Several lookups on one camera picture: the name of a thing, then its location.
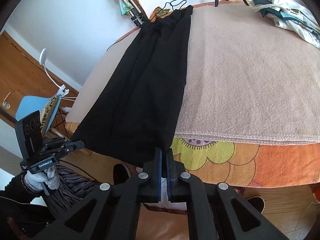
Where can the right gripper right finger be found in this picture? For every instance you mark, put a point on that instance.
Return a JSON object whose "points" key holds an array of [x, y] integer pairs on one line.
{"points": [[178, 188]]}

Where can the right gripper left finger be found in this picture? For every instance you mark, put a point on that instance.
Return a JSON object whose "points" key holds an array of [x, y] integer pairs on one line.
{"points": [[150, 189]]}

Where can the black garment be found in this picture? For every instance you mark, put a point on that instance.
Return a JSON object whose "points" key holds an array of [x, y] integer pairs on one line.
{"points": [[137, 112]]}

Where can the pile of clothes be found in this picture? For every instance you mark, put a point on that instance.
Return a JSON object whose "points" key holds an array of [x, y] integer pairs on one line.
{"points": [[290, 15]]}

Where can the left gloved hand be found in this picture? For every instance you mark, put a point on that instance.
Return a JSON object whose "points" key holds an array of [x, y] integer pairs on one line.
{"points": [[49, 177]]}

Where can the patterned cloth on chair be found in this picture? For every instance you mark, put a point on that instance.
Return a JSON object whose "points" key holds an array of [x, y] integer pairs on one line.
{"points": [[46, 114]]}

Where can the light blue chair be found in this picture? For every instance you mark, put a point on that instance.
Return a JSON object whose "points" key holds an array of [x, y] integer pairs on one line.
{"points": [[30, 104]]}

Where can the orange floral bed sheet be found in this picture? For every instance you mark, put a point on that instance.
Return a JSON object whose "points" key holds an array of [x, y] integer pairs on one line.
{"points": [[240, 162]]}

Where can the black shoe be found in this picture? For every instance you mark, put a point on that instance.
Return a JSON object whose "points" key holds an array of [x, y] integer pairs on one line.
{"points": [[257, 202]]}

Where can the beige fleece blanket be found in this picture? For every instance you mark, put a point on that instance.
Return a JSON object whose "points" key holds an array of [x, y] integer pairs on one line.
{"points": [[207, 73]]}

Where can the folded silver tripod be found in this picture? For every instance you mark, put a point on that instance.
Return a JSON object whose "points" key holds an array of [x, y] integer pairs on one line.
{"points": [[135, 12]]}

